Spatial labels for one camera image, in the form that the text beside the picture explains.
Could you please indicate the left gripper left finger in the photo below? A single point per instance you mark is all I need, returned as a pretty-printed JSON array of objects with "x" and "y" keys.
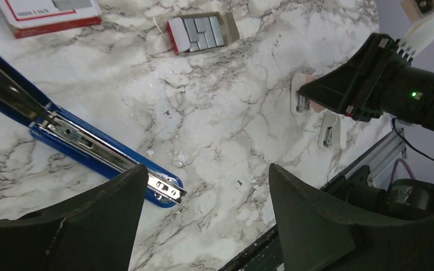
[{"x": 94, "y": 230}]

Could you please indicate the aluminium front rail frame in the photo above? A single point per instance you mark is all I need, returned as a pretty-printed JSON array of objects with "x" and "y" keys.
[{"x": 380, "y": 158}]

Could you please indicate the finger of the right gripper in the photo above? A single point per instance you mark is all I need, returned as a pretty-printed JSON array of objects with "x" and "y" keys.
[{"x": 349, "y": 88}]

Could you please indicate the staple tray with staples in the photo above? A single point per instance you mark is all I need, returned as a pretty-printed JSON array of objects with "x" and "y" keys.
[{"x": 202, "y": 32}]

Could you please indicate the red white staple box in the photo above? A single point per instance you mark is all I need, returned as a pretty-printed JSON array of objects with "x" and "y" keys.
[{"x": 26, "y": 18}]

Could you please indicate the pink white small stapler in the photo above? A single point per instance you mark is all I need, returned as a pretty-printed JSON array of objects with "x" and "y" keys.
[{"x": 299, "y": 103}]

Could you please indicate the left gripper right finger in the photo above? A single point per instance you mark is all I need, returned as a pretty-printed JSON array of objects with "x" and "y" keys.
[{"x": 320, "y": 232}]

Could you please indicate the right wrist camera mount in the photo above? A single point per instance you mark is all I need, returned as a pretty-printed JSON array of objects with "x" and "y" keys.
[{"x": 421, "y": 33}]

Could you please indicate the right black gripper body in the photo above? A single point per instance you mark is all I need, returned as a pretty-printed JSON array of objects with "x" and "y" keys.
[{"x": 405, "y": 91}]

